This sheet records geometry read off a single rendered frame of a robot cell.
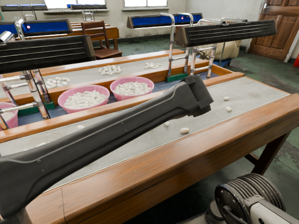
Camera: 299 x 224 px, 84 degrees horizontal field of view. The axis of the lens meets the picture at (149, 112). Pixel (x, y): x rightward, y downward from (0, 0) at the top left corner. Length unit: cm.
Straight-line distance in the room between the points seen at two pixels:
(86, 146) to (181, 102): 18
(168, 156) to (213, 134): 21
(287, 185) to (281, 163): 23
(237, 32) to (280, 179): 125
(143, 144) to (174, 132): 15
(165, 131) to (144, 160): 19
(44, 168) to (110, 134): 8
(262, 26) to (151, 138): 81
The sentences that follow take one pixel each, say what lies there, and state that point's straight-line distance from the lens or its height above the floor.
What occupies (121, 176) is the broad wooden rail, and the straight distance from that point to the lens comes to 54.
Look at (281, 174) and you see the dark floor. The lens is 183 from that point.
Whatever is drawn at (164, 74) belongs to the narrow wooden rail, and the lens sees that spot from 128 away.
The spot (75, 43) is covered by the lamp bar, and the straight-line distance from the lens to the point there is 58.
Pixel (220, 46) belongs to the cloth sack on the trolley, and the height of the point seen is 49.
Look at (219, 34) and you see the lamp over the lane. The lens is 86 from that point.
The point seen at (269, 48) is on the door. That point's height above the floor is 21.
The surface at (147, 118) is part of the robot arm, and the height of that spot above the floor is 105.
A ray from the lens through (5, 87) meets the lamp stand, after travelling 108.
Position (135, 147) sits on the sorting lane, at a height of 74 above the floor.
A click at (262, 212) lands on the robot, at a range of 50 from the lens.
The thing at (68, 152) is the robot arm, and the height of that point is 105.
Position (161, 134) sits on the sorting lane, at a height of 74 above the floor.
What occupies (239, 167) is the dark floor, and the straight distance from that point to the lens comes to 169.
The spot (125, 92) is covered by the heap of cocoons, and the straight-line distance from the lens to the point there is 100.
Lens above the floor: 121
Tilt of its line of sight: 35 degrees down
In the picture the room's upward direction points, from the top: straight up
